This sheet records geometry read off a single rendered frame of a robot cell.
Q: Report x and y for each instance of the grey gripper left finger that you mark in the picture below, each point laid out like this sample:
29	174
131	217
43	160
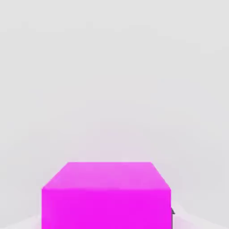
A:
32	224

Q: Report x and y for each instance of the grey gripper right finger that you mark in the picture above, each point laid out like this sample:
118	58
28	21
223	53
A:
174	220

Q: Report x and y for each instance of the small magenta cube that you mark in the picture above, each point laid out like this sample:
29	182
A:
107	205

